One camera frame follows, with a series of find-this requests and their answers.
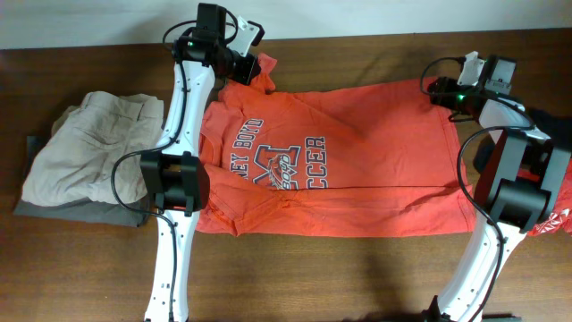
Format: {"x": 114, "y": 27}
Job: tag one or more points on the grey folded garment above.
{"x": 83, "y": 210}

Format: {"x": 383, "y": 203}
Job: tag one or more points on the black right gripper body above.
{"x": 452, "y": 96}

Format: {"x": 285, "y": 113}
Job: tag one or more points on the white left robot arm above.
{"x": 215, "y": 46}

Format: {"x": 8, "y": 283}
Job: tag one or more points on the beige folded shorts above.
{"x": 77, "y": 162}

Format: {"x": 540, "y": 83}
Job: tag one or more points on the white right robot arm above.
{"x": 517, "y": 189}

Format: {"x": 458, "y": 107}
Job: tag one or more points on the orange soccer t-shirt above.
{"x": 372, "y": 161}

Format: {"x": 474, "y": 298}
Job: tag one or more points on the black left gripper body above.
{"x": 239, "y": 67}

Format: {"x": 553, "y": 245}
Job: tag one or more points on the red patterned garment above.
{"x": 560, "y": 217}

